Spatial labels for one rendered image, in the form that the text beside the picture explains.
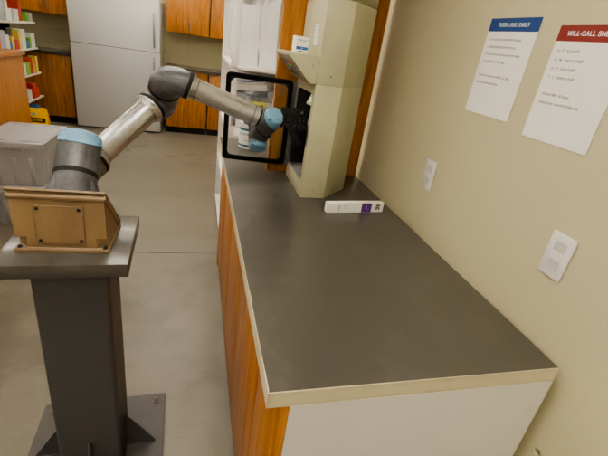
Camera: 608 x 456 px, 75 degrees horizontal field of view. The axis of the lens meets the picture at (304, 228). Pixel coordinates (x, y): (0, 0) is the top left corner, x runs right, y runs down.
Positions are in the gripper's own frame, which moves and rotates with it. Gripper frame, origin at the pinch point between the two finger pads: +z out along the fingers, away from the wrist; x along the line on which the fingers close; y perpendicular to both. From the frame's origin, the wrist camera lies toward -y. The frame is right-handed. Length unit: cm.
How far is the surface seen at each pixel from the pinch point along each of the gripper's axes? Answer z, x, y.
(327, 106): -3.8, -14.0, 11.4
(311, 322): -25, -98, -28
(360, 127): 27.0, 23.4, -1.7
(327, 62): -6.7, -14.0, 27.2
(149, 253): -85, 100, -122
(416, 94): 33.1, -14.6, 20.3
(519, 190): 34, -84, 4
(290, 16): -16, 23, 43
